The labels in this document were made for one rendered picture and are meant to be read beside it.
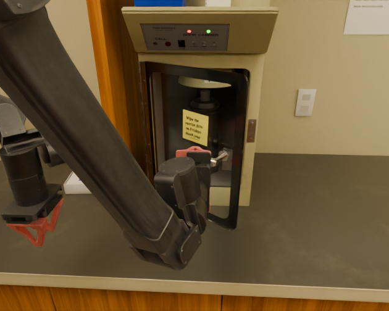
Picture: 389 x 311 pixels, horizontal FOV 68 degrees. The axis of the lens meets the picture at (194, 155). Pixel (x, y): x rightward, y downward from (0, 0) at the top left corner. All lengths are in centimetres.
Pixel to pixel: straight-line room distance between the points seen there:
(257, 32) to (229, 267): 55
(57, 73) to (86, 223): 70
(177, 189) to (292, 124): 96
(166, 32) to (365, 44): 85
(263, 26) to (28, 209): 59
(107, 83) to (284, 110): 80
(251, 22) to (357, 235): 64
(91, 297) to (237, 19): 76
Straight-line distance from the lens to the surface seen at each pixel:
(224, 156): 67
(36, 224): 61
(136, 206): 35
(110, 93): 74
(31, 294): 96
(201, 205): 49
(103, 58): 73
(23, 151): 57
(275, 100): 128
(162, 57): 79
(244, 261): 79
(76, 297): 91
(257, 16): 67
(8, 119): 57
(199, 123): 69
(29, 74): 27
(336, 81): 133
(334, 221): 98
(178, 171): 43
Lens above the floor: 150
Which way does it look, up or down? 27 degrees down
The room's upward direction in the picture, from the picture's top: straight up
